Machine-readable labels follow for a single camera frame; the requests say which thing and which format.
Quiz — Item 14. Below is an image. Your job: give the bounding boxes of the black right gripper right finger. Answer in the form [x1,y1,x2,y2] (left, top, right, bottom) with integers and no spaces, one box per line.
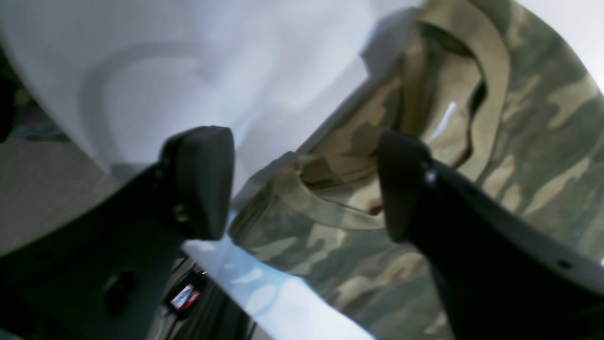
[377,131,604,340]

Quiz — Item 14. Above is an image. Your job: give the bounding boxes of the camouflage t-shirt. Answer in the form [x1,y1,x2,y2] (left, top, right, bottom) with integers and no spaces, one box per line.
[229,0,603,340]

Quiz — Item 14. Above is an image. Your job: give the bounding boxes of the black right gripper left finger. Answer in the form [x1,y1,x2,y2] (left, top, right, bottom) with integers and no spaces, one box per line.
[0,126,235,340]

